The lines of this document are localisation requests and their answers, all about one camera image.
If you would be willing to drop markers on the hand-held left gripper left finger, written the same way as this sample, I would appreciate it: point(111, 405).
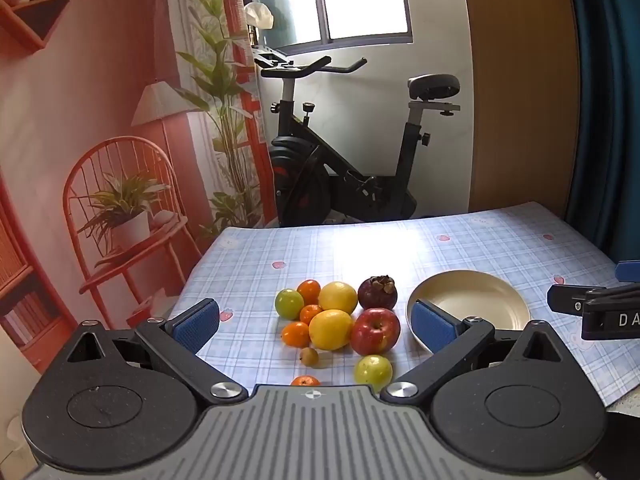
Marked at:
point(197, 326)

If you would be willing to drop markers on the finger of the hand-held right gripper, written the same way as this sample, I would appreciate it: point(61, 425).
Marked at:
point(564, 298)
point(629, 271)

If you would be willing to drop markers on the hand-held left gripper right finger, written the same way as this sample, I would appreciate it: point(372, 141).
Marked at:
point(434, 329)

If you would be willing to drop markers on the cream plate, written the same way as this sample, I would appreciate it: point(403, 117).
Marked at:
point(475, 300)

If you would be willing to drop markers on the red apple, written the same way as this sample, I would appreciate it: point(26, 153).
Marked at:
point(375, 331)

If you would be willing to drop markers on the dark purple mangosteen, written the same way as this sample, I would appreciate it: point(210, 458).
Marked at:
point(377, 293)

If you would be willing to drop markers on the green apple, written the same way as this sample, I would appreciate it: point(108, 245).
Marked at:
point(289, 304)
point(373, 370)

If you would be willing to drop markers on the yellow lemon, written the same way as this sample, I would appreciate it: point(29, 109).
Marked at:
point(331, 330)
point(337, 296)

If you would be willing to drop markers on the orange tangerine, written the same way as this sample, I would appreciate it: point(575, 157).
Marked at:
point(295, 335)
point(309, 314)
point(305, 382)
point(310, 290)

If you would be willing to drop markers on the blue plaid tablecloth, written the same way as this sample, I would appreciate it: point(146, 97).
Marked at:
point(500, 250)

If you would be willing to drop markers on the small brown longan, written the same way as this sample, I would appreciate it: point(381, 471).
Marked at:
point(309, 357)

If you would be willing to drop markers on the black exercise bike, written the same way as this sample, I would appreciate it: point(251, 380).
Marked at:
point(300, 180)

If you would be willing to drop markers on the wooden wardrobe panel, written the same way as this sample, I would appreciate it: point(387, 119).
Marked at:
point(520, 85)

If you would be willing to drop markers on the white plastic bag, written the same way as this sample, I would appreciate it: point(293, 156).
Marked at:
point(258, 15)

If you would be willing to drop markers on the window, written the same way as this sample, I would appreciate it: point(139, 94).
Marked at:
point(360, 0)

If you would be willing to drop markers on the pink room wall poster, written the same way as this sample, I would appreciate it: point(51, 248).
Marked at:
point(100, 60)

